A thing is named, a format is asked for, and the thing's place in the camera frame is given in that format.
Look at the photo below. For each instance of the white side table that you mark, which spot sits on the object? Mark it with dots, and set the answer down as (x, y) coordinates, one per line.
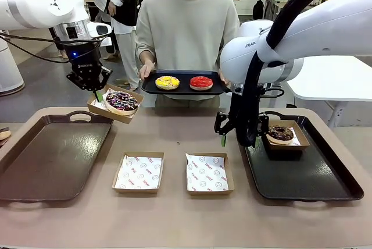
(328, 77)

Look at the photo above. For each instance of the white printed paper liner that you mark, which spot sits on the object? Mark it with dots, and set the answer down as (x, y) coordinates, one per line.
(206, 173)
(297, 140)
(98, 105)
(139, 172)

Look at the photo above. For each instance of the tan dark-topped donut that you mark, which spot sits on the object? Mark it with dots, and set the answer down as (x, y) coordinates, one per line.
(4, 135)

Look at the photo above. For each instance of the large black serving tray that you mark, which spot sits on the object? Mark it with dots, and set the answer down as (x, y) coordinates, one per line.
(290, 173)

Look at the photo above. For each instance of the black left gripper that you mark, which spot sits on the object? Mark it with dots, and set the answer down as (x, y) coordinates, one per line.
(84, 60)

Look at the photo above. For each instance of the black backpack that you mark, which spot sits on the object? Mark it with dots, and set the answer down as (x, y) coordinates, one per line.
(258, 9)

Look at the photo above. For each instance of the purple sprinkled chocolate donut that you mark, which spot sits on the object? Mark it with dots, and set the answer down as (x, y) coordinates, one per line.
(116, 100)

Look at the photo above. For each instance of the brown cardboard food box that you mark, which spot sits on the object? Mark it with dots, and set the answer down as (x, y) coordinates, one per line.
(210, 193)
(122, 118)
(136, 190)
(290, 147)

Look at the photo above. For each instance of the yellow sprinkled donut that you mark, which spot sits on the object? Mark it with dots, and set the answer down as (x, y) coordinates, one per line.
(161, 83)

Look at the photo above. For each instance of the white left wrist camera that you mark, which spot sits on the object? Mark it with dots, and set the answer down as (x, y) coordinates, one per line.
(100, 29)

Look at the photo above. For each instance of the small black serving tray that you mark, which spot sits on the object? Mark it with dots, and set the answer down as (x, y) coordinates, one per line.
(183, 86)

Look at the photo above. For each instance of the white cylindrical air purifier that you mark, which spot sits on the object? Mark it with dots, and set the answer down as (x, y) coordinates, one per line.
(8, 68)

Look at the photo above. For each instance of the red glazed donut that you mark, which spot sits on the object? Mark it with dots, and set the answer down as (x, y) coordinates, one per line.
(195, 83)

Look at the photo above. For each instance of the person's right forearm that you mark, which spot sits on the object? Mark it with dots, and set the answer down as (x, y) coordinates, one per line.
(145, 49)

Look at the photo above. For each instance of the person's right hand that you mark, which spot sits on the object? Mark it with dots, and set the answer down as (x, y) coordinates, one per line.
(146, 70)

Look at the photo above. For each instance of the person's left hand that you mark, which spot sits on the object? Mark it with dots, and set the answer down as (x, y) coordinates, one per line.
(223, 78)

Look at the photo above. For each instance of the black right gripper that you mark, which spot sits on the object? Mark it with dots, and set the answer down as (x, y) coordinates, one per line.
(262, 102)

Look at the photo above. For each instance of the person in beige sweater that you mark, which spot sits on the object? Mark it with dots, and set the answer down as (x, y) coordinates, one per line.
(186, 25)

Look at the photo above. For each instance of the large brown serving tray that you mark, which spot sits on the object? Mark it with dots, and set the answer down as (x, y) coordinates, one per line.
(55, 158)

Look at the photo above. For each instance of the chocolate chip glazed donut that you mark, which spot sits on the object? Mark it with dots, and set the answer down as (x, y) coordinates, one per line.
(274, 136)

